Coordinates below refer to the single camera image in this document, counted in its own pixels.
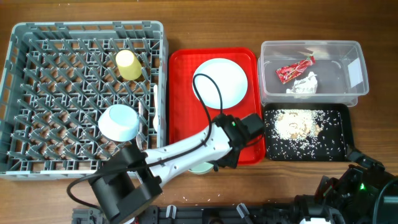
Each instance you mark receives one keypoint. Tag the yellow plastic cup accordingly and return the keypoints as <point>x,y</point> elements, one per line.
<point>128,65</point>

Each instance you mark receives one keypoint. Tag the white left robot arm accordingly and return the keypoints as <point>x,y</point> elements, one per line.
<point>132,179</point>

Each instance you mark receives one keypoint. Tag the red plastic tray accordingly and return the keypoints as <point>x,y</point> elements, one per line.
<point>186,114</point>

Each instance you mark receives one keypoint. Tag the green bowl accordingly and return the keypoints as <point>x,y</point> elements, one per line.
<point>201,169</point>

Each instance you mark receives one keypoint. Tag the light blue plate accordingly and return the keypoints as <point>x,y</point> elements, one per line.
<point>222,83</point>

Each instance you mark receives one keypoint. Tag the grey dishwasher rack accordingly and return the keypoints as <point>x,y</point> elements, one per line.
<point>59,78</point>

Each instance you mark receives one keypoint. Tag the red candy wrapper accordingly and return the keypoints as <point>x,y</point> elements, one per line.
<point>288,73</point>

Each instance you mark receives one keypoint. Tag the clear plastic bin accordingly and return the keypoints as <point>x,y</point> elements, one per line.
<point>339,67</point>

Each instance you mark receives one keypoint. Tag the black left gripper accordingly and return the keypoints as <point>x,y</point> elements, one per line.
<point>232,163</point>

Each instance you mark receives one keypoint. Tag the white plastic spoon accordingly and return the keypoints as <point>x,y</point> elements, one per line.
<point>155,121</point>

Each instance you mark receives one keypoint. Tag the light blue bowl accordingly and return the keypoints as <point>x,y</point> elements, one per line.
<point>119,123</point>

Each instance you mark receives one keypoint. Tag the black tray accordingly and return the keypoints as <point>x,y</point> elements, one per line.
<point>311,149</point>

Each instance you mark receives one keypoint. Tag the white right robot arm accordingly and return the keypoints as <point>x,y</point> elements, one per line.
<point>365,193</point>

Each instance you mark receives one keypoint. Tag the white napkin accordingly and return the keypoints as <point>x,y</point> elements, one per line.
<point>306,85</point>

